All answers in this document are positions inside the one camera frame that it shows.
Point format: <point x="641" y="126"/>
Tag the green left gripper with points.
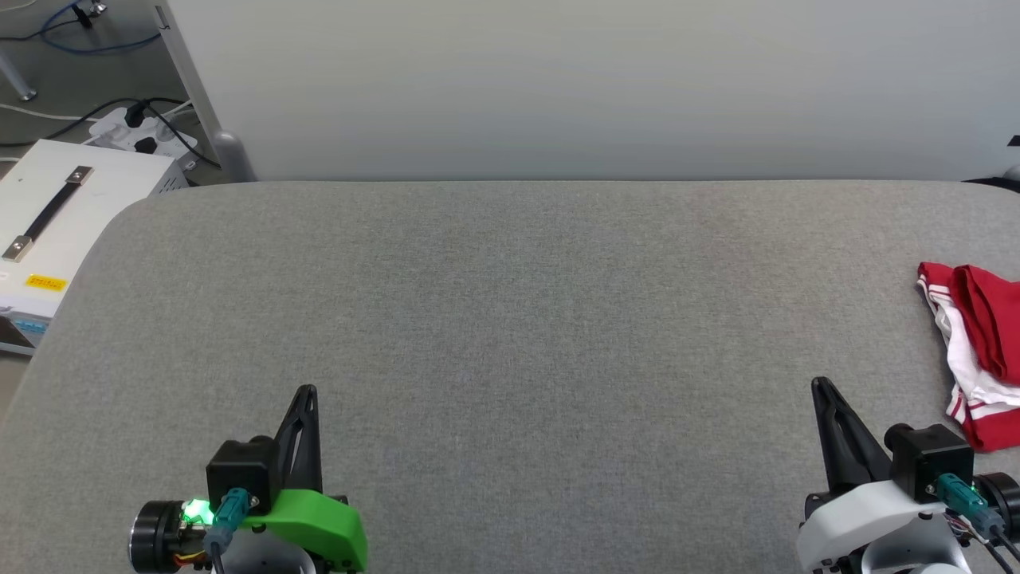
<point x="327" y="518"/>

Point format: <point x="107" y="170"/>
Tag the white power strip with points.
<point x="111" y="131"/>

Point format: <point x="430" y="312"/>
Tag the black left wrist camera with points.
<point x="239" y="470"/>

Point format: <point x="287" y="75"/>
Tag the red and white shirt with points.
<point x="992" y="319"/>

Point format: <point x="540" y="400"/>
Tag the black stand foot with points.
<point x="86" y="12"/>

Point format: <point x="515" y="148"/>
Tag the grey metal table leg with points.
<point x="20" y="84"/>

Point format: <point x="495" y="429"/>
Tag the white partition panel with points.
<point x="558" y="80"/>

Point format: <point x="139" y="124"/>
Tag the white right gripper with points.
<point x="868" y="518"/>

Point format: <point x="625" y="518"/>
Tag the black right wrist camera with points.
<point x="928" y="458"/>

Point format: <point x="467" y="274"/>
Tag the grey rounded metal foot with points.
<point x="1014" y="172"/>

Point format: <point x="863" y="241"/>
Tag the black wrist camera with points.
<point x="239" y="470"/>
<point x="928" y="458"/>

